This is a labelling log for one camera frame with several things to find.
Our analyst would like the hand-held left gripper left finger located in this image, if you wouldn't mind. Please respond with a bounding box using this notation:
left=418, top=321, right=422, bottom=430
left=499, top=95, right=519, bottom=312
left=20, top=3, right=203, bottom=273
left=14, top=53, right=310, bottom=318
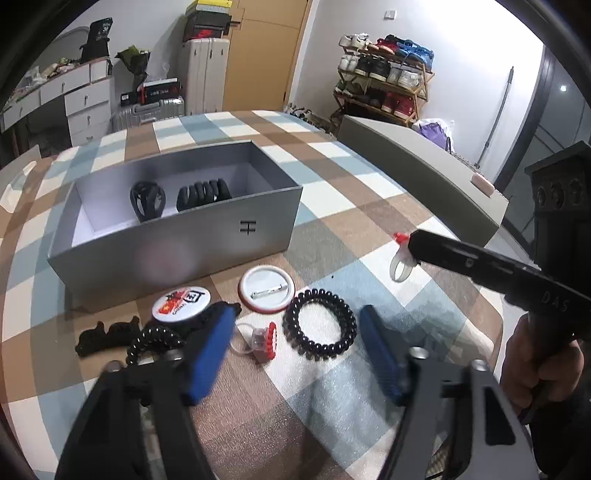
left=55, top=301, right=242, bottom=480

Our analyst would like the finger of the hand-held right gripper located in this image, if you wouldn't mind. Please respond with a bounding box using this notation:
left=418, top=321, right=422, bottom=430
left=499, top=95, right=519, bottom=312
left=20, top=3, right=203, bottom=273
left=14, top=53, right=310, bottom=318
left=409, top=229, right=575, bottom=315

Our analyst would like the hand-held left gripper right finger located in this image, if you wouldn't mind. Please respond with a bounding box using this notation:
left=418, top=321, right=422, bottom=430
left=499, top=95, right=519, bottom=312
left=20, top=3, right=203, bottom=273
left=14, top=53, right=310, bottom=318
left=359, top=304, right=540, bottom=480

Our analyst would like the clear ring with red top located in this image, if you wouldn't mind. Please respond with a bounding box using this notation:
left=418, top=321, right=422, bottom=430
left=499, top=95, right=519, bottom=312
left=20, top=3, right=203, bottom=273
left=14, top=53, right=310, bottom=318
left=390, top=232, right=424, bottom=282

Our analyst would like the black coil hair tie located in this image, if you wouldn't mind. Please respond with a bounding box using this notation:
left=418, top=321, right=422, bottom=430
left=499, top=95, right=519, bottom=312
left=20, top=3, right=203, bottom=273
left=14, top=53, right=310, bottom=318
left=282, top=288, right=358, bottom=356
left=176, top=177, right=233, bottom=213
left=125, top=326, right=186, bottom=366

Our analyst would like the grey cardboard box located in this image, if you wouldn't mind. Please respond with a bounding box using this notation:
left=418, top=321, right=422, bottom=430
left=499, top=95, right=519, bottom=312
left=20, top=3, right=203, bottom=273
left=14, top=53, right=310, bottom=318
left=46, top=140, right=304, bottom=302

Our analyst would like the black banana hair clip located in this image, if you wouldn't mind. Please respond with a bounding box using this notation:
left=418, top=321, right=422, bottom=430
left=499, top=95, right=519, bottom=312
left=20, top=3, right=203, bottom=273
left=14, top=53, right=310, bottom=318
left=76, top=316, right=142, bottom=359

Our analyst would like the person's right hand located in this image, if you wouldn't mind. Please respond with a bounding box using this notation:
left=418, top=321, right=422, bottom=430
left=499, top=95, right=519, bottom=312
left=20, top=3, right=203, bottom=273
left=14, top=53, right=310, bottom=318
left=501, top=316, right=585, bottom=412

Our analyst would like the printed round pin badge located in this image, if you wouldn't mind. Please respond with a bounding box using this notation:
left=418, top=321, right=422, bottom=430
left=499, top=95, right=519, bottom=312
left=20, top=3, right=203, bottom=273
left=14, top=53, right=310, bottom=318
left=152, top=287, right=211, bottom=322

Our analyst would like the red-rimmed white pin badge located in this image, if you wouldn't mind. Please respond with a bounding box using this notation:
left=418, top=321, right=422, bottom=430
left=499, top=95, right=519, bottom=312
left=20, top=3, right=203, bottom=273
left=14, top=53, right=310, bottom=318
left=237, top=265, right=296, bottom=315

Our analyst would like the dark wardrobe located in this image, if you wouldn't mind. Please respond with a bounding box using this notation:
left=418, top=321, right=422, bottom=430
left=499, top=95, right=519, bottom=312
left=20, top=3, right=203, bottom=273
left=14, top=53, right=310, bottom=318
left=493, top=45, right=591, bottom=241

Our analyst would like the grey padded cabinet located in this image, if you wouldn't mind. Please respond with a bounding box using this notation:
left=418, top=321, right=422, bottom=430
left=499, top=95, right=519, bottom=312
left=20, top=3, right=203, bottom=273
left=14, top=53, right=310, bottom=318
left=338, top=115, right=512, bottom=246

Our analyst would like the grey mop pole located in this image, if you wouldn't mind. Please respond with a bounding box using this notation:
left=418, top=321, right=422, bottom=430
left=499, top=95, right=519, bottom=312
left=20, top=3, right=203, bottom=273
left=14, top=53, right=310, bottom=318
left=475, top=66, right=515, bottom=169

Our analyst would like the purple plastic bag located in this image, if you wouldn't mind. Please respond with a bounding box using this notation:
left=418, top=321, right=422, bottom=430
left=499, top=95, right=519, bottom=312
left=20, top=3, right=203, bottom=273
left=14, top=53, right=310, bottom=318
left=413, top=119, right=456, bottom=151

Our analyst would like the black hair claw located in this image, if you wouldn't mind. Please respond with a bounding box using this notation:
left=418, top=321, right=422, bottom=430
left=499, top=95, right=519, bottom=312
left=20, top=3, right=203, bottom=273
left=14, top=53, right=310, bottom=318
left=130, top=180, right=166, bottom=219

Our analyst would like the wooden shoe rack with shoes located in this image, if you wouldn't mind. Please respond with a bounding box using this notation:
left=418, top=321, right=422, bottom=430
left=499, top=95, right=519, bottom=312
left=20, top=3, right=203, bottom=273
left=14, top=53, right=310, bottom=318
left=332, top=33, right=435, bottom=128

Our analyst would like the silver hard suitcase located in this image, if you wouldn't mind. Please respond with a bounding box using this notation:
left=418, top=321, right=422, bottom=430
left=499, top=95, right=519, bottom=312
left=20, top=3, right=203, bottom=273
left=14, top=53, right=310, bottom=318
left=112, top=96, right=186, bottom=133

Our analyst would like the black and red box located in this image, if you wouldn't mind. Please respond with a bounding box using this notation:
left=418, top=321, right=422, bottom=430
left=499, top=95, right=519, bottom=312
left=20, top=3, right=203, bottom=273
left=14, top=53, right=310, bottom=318
left=120, top=78, right=184, bottom=105

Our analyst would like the white hard suitcase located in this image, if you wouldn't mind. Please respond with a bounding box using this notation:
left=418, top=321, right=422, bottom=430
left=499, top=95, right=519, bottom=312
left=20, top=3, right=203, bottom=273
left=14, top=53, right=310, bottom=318
left=177, top=37, right=232, bottom=116

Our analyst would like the white drawer dresser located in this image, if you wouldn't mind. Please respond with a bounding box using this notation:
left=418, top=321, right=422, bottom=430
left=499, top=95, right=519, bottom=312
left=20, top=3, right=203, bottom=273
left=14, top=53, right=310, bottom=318
left=0, top=58, right=116, bottom=145

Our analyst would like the dark wrapped flower bouquet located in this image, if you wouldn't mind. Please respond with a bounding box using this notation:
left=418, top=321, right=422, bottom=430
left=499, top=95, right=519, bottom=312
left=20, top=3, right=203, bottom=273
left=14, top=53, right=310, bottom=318
left=115, top=45, right=151, bottom=94

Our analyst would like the wooden door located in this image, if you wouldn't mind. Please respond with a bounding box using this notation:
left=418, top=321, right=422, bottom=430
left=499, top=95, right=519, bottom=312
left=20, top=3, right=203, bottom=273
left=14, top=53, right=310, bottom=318
left=222, top=0, right=311, bottom=114

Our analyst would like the black paper bag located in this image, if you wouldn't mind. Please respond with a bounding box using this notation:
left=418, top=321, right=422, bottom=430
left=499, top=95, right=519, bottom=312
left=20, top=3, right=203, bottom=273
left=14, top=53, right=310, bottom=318
left=80, top=18, right=114, bottom=64

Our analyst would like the stack of shoe boxes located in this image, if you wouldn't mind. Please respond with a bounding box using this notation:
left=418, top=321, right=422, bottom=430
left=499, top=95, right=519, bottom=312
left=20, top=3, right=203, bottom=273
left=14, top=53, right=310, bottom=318
left=182, top=0, right=234, bottom=43

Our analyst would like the arched dresser mirror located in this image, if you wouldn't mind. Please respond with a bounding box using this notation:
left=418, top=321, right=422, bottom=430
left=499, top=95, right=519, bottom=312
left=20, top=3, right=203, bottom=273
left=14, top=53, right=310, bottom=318
left=44, top=26, right=91, bottom=65

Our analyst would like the clear ring with red beads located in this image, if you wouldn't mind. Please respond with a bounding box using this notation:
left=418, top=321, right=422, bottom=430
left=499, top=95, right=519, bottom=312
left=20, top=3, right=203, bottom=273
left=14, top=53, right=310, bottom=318
left=233, top=322, right=278, bottom=364

